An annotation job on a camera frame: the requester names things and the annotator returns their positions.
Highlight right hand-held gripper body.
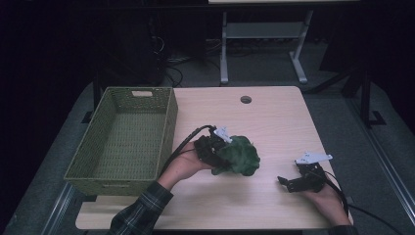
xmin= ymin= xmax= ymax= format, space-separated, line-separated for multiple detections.
xmin=293 ymin=151 xmax=334 ymax=194

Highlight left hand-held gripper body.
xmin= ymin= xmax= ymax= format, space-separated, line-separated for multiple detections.
xmin=194 ymin=125 xmax=234 ymax=167

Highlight green plush pet garment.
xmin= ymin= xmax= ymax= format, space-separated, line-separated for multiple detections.
xmin=210 ymin=135 xmax=261 ymax=177

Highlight green woven basket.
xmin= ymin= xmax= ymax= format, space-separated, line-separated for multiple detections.
xmin=63 ymin=86 xmax=179 ymax=198

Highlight person's left hand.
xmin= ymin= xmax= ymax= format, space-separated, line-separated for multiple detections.
xmin=158 ymin=141 xmax=215 ymax=191

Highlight person's right hand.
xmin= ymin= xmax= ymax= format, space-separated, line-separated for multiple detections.
xmin=300 ymin=185 xmax=352 ymax=227

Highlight black metal stand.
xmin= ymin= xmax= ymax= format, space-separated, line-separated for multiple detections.
xmin=339 ymin=63 xmax=388 ymax=129

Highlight dark cabinet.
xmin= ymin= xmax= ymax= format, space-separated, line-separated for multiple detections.
xmin=97 ymin=13 xmax=164 ymax=88

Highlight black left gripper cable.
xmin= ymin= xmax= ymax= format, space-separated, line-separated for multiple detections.
xmin=159 ymin=124 xmax=216 ymax=179

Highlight tangled black floor cables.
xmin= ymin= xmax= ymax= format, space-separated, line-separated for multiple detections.
xmin=161 ymin=53 xmax=184 ymax=88

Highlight grey metal frame table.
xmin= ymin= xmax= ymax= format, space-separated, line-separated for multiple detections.
xmin=207 ymin=0 xmax=360 ymax=85

